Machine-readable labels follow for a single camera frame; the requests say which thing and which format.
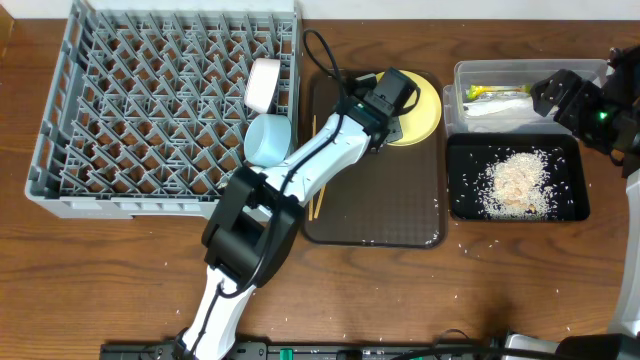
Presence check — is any clear plastic bin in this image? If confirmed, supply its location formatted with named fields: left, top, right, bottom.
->
left=443, top=59, right=608, bottom=136

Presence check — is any wooden chopstick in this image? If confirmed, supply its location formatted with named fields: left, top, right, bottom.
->
left=307, top=114, right=318, bottom=222
left=315, top=185, right=326, bottom=205

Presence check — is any dark brown serving tray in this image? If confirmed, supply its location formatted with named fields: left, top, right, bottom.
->
left=299, top=68, right=450, bottom=249

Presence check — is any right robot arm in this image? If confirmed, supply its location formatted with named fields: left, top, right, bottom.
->
left=530, top=46, right=639, bottom=359

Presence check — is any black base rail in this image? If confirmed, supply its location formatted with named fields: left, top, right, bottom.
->
left=98, top=340, right=506, bottom=360

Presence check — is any white bowl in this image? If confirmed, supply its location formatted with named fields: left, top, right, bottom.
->
left=244, top=58, right=281, bottom=114

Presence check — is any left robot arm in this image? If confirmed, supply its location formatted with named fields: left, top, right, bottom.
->
left=172, top=68, right=420, bottom=359

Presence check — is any grey dishwasher rack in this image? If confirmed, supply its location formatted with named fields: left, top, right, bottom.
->
left=25, top=1, right=301, bottom=219

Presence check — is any green snack wrapper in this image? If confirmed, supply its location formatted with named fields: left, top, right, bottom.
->
left=466, top=84, right=531, bottom=101

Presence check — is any light blue bowl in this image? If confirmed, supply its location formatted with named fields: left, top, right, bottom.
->
left=244, top=114, right=292, bottom=168

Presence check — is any yellow plate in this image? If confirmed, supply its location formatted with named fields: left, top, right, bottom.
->
left=387, top=70, right=442, bottom=146

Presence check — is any white paper napkin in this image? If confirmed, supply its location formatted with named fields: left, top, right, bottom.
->
left=463, top=97, right=534, bottom=117

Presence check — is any rice pile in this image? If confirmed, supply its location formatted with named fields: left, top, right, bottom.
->
left=454, top=146, right=574, bottom=221

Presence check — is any black waste tray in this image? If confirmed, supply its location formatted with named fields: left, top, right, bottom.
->
left=447, top=133, right=590, bottom=222

